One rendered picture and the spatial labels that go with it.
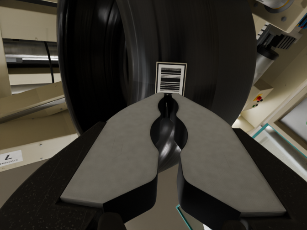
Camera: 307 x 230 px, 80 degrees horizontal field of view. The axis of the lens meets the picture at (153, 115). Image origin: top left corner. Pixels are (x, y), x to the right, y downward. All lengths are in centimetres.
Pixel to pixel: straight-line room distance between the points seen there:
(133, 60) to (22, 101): 73
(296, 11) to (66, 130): 88
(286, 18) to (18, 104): 94
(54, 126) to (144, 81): 72
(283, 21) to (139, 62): 36
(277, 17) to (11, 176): 369
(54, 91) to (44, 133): 19
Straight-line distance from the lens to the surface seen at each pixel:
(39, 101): 93
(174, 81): 25
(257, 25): 68
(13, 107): 95
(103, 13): 72
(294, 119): 94
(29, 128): 95
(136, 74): 28
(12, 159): 95
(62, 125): 95
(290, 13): 54
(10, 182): 371
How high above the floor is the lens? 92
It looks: 38 degrees up
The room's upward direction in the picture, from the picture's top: 154 degrees counter-clockwise
